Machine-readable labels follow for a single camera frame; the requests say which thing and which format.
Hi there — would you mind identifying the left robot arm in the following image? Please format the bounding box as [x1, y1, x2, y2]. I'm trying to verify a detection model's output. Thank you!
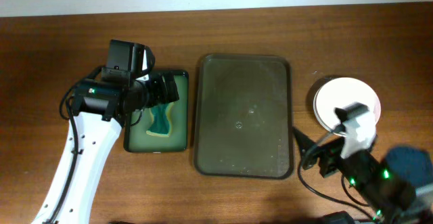
[34, 70, 189, 223]

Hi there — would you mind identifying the brown serving tray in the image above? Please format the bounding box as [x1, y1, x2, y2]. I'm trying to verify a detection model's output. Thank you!
[193, 53, 294, 179]

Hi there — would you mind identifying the green and yellow sponge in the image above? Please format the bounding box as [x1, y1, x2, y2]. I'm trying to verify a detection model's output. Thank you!
[146, 102, 174, 137]

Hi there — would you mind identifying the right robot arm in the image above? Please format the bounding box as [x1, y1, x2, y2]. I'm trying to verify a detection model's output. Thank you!
[293, 129, 432, 223]

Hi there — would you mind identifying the green water tray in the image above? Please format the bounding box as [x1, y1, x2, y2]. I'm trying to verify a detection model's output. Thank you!
[123, 69, 189, 153]

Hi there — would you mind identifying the white plate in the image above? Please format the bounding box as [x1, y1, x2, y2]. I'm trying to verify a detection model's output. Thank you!
[313, 77, 381, 131]

